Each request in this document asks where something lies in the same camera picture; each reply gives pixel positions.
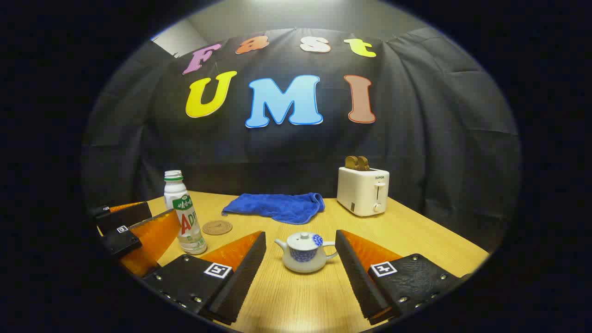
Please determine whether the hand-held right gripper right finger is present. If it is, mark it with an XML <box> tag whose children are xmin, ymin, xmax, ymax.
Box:
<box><xmin>334</xmin><ymin>229</ymin><xmax>472</xmax><ymax>326</ymax></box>

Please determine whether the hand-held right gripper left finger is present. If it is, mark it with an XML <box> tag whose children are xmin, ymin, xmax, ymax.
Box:
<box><xmin>142</xmin><ymin>230</ymin><xmax>267</xmax><ymax>326</ymax></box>

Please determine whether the white plastic water bottle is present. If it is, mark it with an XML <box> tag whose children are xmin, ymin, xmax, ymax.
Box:
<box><xmin>164</xmin><ymin>170</ymin><xmax>208</xmax><ymax>255</ymax></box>

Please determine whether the round brown coaster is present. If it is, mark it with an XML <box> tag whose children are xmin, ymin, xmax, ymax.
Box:
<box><xmin>202</xmin><ymin>220</ymin><xmax>233</xmax><ymax>236</ymax></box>

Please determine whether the white blue-flowered teacup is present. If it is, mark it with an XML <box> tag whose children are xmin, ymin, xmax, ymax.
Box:
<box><xmin>274</xmin><ymin>237</ymin><xmax>339</xmax><ymax>274</ymax></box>

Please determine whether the white blue-flowered teacup lid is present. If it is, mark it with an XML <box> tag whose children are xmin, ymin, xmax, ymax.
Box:
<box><xmin>287</xmin><ymin>232</ymin><xmax>324</xmax><ymax>251</ymax></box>

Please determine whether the blue towel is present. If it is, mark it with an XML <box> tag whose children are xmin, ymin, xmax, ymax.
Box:
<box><xmin>222</xmin><ymin>192</ymin><xmax>326</xmax><ymax>225</ymax></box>

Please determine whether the white toaster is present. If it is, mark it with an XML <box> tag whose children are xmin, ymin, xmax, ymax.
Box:
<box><xmin>336</xmin><ymin>166</ymin><xmax>390</xmax><ymax>217</ymax></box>

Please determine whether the black backdrop cloth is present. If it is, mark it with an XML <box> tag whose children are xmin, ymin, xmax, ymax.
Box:
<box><xmin>81</xmin><ymin>27</ymin><xmax>522</xmax><ymax>253</ymax></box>

